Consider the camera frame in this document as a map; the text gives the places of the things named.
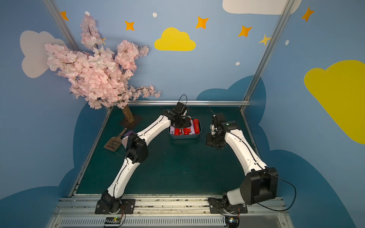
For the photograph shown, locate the red flashlight slanted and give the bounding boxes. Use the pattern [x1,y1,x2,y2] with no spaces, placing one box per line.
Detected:
[193,119,201,135]

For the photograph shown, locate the blue-grey plastic storage box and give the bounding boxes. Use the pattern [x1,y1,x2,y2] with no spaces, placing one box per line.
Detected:
[168,118,202,140]

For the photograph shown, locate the purple flashlight yellow head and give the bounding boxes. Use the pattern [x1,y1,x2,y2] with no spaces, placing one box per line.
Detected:
[189,119,195,135]

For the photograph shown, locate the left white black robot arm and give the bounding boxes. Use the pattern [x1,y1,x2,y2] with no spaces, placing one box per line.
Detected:
[95,102,191,214]

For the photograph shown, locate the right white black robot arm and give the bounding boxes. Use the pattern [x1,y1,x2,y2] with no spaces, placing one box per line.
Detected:
[206,113,281,215]

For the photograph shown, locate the brown slotted litter scoop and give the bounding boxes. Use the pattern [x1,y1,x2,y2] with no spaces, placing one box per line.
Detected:
[104,128,128,152]

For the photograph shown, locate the pink cherry blossom tree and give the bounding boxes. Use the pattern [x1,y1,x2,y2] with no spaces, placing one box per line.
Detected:
[44,14,161,109]

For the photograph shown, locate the right control circuit board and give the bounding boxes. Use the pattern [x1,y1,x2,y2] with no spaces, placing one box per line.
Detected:
[224,216,240,228]

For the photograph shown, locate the control circuit board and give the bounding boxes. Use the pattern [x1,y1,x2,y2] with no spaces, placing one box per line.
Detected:
[224,216,240,228]
[103,217,123,228]

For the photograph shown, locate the left control circuit board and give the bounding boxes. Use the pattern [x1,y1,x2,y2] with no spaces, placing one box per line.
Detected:
[103,217,123,228]

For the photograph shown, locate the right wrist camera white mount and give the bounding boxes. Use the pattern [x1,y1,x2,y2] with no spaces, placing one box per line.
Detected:
[211,125,216,135]

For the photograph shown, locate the horizontal aluminium frame rail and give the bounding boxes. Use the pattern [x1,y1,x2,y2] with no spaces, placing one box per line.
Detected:
[129,100,251,106]

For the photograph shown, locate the brown tree base plate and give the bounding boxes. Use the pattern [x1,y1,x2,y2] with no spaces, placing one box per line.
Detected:
[119,114,143,129]

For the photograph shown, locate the purple spatula pink handle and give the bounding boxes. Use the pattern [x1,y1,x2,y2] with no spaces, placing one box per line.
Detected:
[122,130,136,144]

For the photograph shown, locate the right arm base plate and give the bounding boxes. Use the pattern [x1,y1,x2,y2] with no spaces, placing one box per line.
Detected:
[208,197,248,215]

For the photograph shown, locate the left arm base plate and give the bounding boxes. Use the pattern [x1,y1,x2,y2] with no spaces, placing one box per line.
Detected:
[95,199,136,215]

